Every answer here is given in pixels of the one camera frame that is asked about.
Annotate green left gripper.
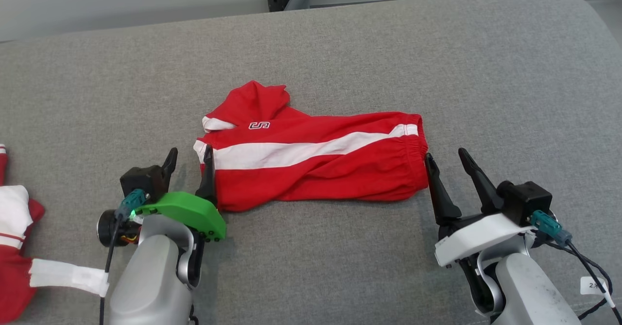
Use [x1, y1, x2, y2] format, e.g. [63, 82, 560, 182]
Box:
[97, 144, 227, 247]

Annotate red and white jersey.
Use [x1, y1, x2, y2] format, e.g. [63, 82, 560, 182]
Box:
[0, 144, 110, 324]

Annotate red shorts with white stripe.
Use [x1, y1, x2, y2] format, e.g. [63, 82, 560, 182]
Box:
[193, 81, 430, 213]

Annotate black left cable teal plug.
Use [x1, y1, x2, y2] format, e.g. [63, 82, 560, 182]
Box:
[99, 189, 148, 325]

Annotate grey fabric sofa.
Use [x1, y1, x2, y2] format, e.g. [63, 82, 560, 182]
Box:
[0, 0, 622, 325]

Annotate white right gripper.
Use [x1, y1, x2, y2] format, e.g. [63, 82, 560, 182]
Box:
[425, 148, 535, 267]

